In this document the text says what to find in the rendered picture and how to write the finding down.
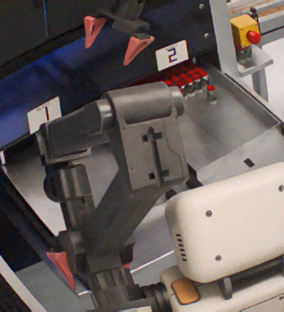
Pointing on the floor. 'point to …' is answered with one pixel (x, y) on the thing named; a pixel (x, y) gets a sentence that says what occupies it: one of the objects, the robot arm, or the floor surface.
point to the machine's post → (225, 60)
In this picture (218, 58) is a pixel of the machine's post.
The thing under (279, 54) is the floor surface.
